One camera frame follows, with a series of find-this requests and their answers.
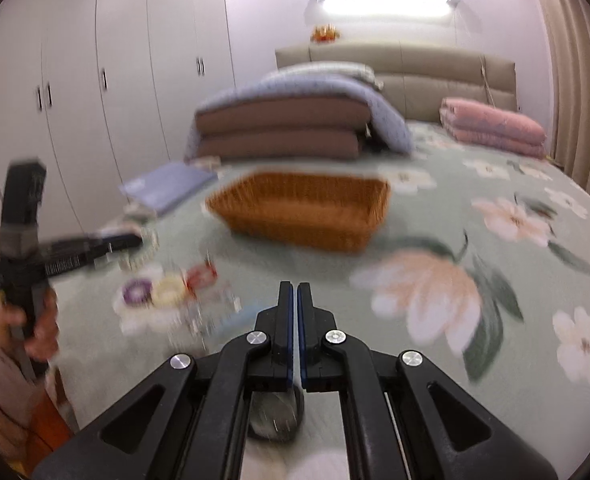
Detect person's left hand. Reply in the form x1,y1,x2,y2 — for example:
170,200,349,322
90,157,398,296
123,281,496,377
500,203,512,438
0,288,60,362

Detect orange plush toy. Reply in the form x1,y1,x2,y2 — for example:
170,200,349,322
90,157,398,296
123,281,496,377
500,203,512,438
310,24,340,44

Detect blue covered book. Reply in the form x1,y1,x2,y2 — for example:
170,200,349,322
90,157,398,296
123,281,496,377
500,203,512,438
119,162,218,216

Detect folded pink blanket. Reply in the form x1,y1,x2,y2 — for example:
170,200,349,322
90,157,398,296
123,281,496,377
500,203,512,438
439,98,546,159

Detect white wardrobe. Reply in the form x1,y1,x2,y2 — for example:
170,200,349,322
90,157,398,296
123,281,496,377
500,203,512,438
0,0,234,237

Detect red cord bracelet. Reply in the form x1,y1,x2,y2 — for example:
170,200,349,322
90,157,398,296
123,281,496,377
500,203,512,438
186,261,220,294

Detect folded brown and blue quilt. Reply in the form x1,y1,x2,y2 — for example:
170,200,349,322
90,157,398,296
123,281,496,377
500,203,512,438
184,74,414,162

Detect floral green bedspread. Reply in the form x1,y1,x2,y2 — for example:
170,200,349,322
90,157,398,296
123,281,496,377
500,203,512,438
57,122,590,479

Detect left forearm pink sleeve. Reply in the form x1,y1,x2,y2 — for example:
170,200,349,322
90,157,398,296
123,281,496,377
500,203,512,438
0,328,81,466

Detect beige curtain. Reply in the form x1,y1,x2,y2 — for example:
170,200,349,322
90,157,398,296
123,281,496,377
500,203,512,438
539,0,590,195

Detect brown wicker basket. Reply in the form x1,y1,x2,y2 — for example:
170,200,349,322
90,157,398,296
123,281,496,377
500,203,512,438
206,171,391,254

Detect cream spiral hair tie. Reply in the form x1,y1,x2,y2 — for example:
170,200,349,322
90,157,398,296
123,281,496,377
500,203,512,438
152,274,189,306

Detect beige padded headboard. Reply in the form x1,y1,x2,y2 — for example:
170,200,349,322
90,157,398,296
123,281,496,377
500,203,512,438
275,40,517,122

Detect purple spiral hair tie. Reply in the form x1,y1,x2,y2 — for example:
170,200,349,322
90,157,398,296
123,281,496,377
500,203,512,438
122,278,154,307

